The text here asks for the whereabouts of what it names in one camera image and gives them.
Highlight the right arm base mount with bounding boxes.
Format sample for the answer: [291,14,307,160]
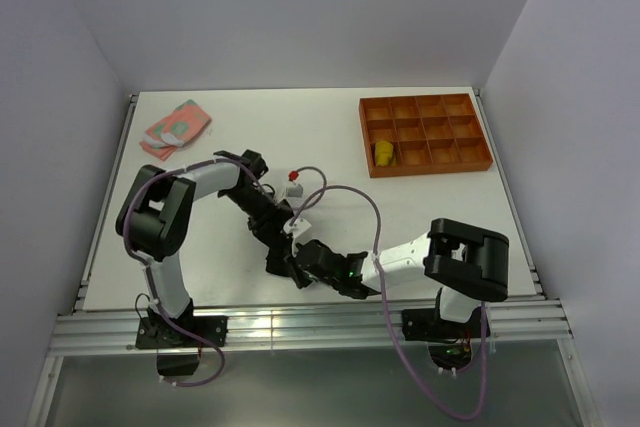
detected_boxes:
[401,307,491,373]

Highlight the black sock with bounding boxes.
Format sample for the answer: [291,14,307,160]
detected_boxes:
[252,226,297,281]

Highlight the aluminium side rail right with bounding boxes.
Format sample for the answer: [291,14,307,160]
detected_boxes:
[473,88,547,299]

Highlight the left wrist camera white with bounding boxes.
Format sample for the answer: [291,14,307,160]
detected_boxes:
[283,181,304,199]

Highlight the orange compartment tray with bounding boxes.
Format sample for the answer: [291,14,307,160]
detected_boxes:
[359,93,493,178]

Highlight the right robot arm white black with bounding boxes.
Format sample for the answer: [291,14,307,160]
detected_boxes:
[284,218,509,337]

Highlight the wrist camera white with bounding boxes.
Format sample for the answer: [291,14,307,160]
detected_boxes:
[283,181,304,199]
[283,217,312,244]

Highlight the yellow sock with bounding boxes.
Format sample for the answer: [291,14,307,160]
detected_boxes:
[374,141,396,167]

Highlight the pink green patterned socks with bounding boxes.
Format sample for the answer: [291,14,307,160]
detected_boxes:
[139,99,211,161]

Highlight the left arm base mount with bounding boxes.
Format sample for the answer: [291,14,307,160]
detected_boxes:
[134,301,228,388]

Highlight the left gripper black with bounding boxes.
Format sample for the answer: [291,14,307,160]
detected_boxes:
[222,186,287,252]

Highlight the aluminium frame rail front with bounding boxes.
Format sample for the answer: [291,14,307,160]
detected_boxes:
[47,298,573,357]

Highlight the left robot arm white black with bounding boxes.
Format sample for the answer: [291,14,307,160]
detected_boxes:
[116,150,309,346]

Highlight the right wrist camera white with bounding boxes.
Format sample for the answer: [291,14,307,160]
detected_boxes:
[283,217,312,244]

